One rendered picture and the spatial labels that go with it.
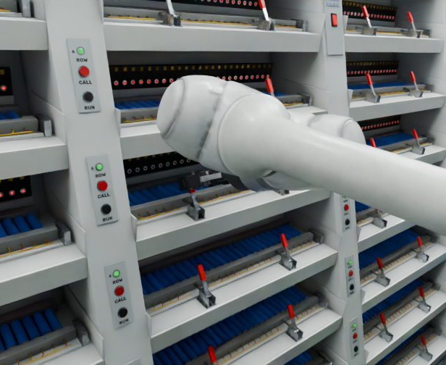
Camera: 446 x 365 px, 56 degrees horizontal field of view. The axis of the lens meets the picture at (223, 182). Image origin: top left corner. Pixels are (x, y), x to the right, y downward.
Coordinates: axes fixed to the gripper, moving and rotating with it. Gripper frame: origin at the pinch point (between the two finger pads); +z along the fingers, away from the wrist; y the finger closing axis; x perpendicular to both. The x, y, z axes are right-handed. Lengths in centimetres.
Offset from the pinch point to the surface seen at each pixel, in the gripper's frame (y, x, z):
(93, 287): -25.2, -14.5, 0.4
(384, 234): 69, -30, 4
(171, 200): -3.2, -2.9, 5.0
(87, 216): -24.1, -1.9, -1.9
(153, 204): -7.7, -2.9, 5.1
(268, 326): 21.4, -42.3, 12.1
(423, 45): 100, 28, -6
